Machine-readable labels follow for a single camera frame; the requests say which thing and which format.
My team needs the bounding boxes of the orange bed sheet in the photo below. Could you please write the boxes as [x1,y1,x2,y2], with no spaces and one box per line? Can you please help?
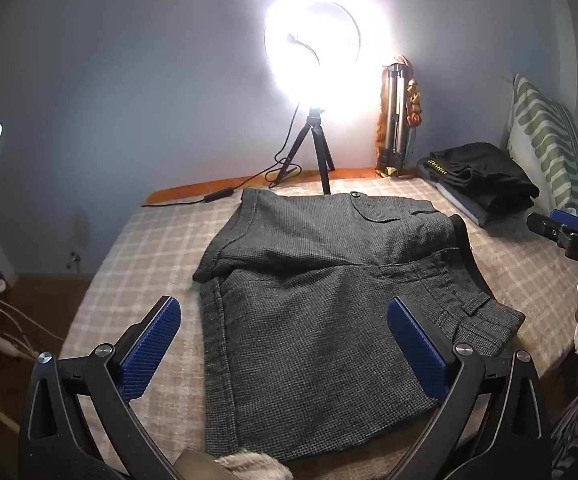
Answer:
[141,167,384,207]

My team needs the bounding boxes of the grey folded clothes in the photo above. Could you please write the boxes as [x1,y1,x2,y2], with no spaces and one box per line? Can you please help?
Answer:
[434,180,500,227]

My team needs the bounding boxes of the black ring light tripod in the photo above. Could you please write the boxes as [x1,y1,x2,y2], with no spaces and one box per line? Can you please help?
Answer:
[273,105,336,196]

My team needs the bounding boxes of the grey checked pants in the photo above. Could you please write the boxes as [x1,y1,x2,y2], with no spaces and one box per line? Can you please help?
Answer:
[191,187,527,463]

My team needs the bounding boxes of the folded silver tripod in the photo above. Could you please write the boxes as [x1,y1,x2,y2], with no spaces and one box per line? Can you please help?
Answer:
[378,62,414,178]

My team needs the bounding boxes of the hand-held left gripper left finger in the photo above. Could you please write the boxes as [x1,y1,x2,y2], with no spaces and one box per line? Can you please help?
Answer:
[19,295,190,480]

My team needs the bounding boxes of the black power cable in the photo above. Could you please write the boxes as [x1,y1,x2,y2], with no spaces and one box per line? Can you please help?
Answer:
[141,102,304,207]

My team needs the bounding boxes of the beige checked blanket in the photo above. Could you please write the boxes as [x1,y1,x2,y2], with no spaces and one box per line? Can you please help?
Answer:
[59,175,578,480]

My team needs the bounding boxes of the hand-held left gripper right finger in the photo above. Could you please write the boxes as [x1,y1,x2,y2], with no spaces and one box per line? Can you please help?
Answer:
[386,296,554,480]

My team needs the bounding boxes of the green striped white pillow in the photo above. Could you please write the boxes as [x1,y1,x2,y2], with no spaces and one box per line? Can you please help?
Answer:
[506,74,578,217]

